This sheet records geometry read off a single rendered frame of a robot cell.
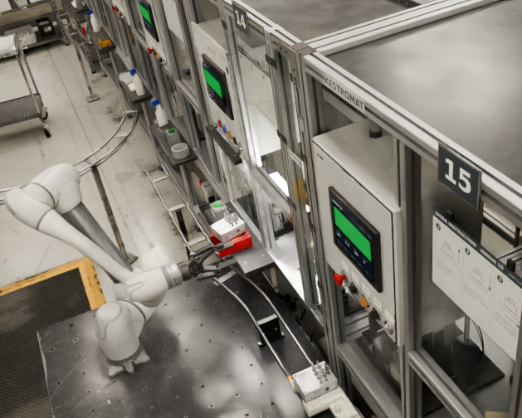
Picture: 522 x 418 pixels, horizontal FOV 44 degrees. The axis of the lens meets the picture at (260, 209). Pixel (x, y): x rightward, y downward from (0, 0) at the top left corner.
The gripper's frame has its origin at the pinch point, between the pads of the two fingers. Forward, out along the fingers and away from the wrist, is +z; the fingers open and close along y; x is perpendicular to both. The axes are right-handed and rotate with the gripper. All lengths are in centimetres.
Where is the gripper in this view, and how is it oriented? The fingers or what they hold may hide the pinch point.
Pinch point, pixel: (228, 254)
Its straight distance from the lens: 253.8
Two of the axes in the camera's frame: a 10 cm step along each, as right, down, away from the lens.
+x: -3.9, -4.9, 7.8
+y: -1.4, -8.0, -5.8
